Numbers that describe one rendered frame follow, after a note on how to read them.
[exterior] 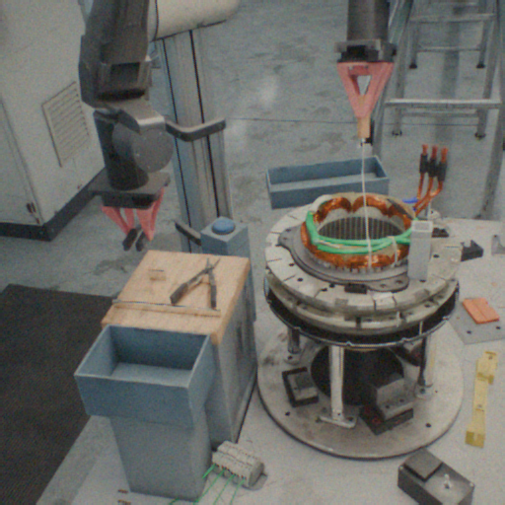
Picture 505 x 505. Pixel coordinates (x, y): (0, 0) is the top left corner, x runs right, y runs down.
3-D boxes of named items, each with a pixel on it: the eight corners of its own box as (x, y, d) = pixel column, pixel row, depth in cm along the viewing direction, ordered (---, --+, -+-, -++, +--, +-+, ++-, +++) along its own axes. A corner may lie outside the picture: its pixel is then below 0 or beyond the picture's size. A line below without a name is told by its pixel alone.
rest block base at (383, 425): (358, 415, 111) (358, 407, 110) (396, 398, 114) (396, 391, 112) (376, 436, 107) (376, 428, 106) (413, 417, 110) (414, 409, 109)
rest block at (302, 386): (309, 375, 118) (308, 366, 116) (317, 396, 113) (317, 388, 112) (287, 379, 117) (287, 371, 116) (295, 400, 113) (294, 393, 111)
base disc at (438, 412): (465, 480, 101) (466, 476, 100) (232, 434, 111) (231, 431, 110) (464, 320, 131) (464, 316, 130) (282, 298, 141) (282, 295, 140)
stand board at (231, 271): (219, 345, 93) (217, 333, 92) (104, 333, 98) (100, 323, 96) (250, 268, 109) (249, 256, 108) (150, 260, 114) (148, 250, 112)
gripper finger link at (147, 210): (157, 252, 91) (146, 197, 86) (111, 249, 93) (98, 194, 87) (172, 228, 97) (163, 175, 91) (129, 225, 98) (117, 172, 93)
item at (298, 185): (372, 259, 152) (377, 155, 136) (383, 286, 144) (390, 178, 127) (272, 270, 152) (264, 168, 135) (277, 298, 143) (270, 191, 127)
